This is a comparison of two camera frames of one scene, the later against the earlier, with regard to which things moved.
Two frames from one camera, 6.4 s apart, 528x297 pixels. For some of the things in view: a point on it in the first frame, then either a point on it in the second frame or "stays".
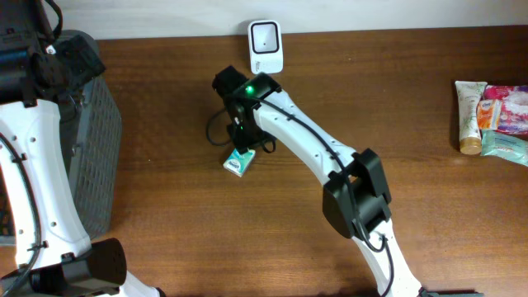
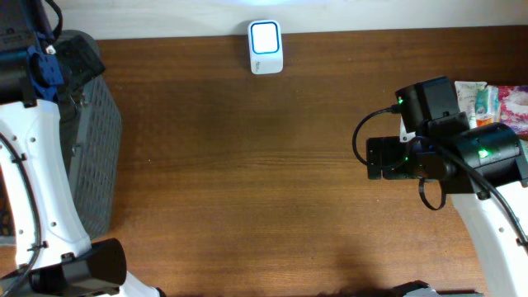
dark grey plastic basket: [91, 129] stays
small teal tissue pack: [239, 163] to [485, 101]
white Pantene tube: [469, 93] stays
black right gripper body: [245, 130] to [409, 157]
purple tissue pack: [514, 106] stays
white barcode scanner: [266, 46] stays
